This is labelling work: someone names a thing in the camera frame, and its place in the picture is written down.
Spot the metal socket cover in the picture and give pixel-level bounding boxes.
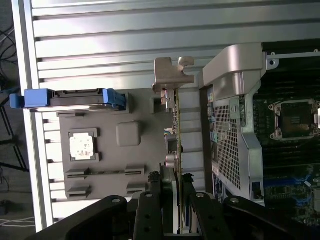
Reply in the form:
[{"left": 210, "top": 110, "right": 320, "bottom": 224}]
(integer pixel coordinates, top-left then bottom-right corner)
[{"left": 312, "top": 107, "right": 320, "bottom": 131}]

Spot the green motherboard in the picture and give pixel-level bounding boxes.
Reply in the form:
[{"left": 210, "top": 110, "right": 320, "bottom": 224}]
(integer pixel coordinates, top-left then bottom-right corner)
[{"left": 252, "top": 82, "right": 320, "bottom": 210}]

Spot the CPU socket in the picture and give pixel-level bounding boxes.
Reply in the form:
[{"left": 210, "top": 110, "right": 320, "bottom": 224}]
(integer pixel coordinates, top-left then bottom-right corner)
[{"left": 268, "top": 98, "right": 320, "bottom": 140}]

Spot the green RAM stick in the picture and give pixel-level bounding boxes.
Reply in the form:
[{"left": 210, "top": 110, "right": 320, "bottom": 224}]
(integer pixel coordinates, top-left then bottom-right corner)
[{"left": 66, "top": 169, "right": 145, "bottom": 176}]

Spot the blue disk caddy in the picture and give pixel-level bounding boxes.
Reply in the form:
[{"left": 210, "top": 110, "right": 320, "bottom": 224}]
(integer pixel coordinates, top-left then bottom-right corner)
[{"left": 9, "top": 87, "right": 127, "bottom": 111}]

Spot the silver CPU chip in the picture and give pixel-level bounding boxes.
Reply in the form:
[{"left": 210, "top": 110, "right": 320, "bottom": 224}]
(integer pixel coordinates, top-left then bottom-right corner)
[{"left": 68, "top": 133, "right": 98, "bottom": 161}]

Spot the blue expansion slot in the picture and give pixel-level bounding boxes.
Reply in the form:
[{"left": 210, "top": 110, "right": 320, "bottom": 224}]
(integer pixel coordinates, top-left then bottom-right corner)
[{"left": 264, "top": 174, "right": 315, "bottom": 187}]

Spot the grey parts rack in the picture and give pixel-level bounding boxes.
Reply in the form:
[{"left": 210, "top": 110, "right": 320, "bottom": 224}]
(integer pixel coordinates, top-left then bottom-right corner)
[{"left": 56, "top": 87, "right": 181, "bottom": 201}]

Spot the silver hard disk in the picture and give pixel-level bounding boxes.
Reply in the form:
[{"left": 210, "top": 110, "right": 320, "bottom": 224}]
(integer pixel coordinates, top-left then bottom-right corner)
[{"left": 29, "top": 89, "right": 113, "bottom": 113}]

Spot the black open PC case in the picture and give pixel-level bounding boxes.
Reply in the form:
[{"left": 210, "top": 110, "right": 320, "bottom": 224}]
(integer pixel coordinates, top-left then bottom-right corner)
[{"left": 198, "top": 42, "right": 320, "bottom": 209}]

